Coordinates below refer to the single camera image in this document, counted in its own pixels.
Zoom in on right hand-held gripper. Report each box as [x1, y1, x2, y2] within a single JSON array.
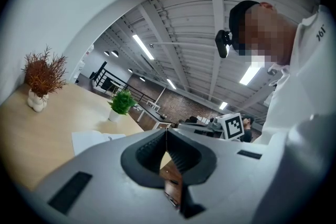
[[177, 112, 245, 141]]

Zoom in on white paperback book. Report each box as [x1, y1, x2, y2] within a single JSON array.
[[71, 130, 127, 157]]

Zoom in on green plant in white pot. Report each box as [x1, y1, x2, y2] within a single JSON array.
[[107, 89, 137, 123]]

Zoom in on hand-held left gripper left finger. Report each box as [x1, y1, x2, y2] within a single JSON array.
[[33, 128, 182, 224]]

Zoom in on light wooden table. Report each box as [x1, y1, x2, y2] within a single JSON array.
[[0, 82, 173, 192]]

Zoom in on black metal railing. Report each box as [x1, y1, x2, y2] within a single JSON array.
[[93, 61, 155, 103]]

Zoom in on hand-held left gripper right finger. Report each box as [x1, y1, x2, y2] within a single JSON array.
[[167, 114, 335, 224]]

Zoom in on black head-mounted camera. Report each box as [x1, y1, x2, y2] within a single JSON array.
[[215, 30, 234, 59]]

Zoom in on orange plant in white vase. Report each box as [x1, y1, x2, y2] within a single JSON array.
[[20, 44, 68, 113]]

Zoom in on person's head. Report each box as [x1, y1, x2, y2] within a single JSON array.
[[228, 0, 300, 66]]

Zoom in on person's white shirt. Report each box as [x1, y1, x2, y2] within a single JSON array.
[[253, 4, 336, 145]]

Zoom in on black table with white legs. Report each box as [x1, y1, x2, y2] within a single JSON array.
[[136, 101, 173, 130]]

